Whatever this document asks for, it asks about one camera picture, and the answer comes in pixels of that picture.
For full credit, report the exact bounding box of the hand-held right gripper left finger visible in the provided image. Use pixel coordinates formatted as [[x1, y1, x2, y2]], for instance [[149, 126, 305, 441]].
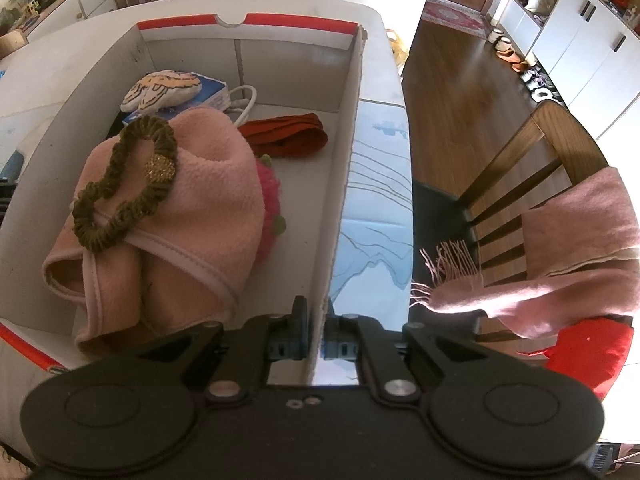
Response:
[[132, 295, 310, 403]]

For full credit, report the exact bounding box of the white lower cabinet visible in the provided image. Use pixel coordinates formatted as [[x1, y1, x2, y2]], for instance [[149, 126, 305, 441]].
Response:
[[500, 0, 640, 143]]

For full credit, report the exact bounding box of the wooden chair with scarf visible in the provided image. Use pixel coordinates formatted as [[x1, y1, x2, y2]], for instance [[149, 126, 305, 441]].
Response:
[[410, 100, 623, 356]]

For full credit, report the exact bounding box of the pink fringed scarf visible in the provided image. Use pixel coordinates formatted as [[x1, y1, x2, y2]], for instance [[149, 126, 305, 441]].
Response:
[[410, 166, 640, 341]]

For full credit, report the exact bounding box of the pink fleece towel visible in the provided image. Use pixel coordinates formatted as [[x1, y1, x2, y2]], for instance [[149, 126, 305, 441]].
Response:
[[42, 109, 266, 356]]

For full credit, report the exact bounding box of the red cushion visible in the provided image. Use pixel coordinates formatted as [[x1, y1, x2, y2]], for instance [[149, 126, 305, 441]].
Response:
[[545, 314, 636, 402]]

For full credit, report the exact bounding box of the small wooden box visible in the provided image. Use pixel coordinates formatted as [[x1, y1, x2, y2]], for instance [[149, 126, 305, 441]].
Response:
[[0, 29, 27, 58]]

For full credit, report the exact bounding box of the olive green hair scrunchie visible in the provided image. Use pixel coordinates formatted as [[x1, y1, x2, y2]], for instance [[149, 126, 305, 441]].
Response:
[[71, 115, 179, 253]]

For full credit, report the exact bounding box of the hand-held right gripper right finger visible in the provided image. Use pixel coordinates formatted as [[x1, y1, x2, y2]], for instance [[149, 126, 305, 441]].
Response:
[[322, 310, 506, 406]]

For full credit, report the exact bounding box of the row of shoes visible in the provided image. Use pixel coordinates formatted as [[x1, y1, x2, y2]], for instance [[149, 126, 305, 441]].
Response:
[[487, 27, 566, 106]]

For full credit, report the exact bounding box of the yellow plastic bag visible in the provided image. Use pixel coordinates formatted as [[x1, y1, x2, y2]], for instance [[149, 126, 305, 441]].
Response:
[[387, 30, 408, 68]]

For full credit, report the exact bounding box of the blue and white box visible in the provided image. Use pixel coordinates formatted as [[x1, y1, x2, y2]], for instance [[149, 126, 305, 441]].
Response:
[[122, 74, 230, 128]]

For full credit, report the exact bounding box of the white cable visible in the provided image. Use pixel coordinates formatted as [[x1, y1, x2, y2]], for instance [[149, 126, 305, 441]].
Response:
[[225, 85, 258, 128]]

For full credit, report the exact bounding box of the white cardboard box red trim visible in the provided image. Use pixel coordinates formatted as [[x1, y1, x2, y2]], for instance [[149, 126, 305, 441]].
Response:
[[0, 10, 373, 386]]

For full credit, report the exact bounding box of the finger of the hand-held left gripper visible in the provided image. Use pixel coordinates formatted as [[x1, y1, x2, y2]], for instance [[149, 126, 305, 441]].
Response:
[[0, 150, 25, 226]]

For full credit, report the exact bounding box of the cream star-shaped plush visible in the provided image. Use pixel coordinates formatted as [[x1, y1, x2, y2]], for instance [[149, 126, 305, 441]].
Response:
[[120, 71, 203, 112]]

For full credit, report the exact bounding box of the patterned red rug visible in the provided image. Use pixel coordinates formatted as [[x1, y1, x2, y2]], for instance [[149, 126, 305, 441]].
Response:
[[422, 0, 488, 38]]

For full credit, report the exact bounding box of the blue printed table cover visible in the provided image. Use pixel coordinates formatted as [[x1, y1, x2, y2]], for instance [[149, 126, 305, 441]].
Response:
[[327, 99, 417, 333]]

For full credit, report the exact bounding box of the orange-red knit cloth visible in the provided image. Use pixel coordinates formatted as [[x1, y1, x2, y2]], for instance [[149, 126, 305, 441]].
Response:
[[237, 112, 329, 160]]

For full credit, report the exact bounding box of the pink dragon fruit plush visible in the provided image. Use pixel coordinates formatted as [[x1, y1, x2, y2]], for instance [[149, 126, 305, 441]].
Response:
[[255, 154, 288, 263]]

